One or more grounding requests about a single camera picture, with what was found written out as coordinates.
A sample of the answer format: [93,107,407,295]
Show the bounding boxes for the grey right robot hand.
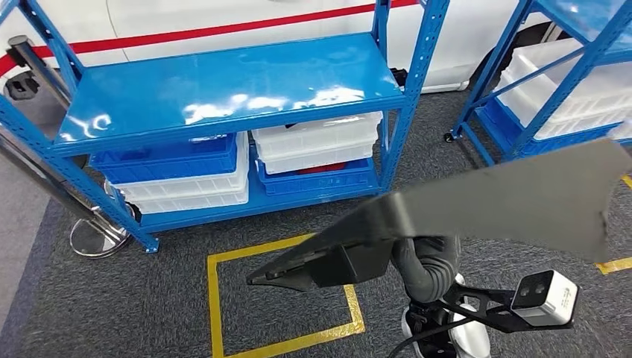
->
[392,236,463,277]

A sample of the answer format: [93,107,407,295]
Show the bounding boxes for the black plastic plate frame part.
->
[245,138,632,293]

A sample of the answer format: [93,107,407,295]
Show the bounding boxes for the blue steel shelf rack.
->
[0,0,451,254]

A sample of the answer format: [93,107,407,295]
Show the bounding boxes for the blue wheeled shelf rack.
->
[443,0,632,168]

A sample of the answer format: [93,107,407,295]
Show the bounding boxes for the blue plastic bin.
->
[256,157,379,198]
[479,98,625,158]
[90,133,239,185]

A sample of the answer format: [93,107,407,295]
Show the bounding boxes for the red flat item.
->
[296,163,347,175]

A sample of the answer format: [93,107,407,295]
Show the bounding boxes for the white plastic bin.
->
[112,131,251,215]
[495,38,632,142]
[250,111,384,175]

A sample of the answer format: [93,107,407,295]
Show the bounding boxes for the yellow floor tape square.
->
[595,174,632,276]
[207,233,367,358]

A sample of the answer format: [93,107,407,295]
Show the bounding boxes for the black car tyre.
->
[469,22,559,92]

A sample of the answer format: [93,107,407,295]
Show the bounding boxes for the white car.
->
[0,0,561,95]

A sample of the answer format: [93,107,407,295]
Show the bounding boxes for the black camera cable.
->
[386,315,478,358]

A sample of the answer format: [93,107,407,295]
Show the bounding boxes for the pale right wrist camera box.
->
[511,268,580,327]

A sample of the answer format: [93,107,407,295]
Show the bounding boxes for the chrome stanchion post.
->
[7,34,72,110]
[0,123,133,260]

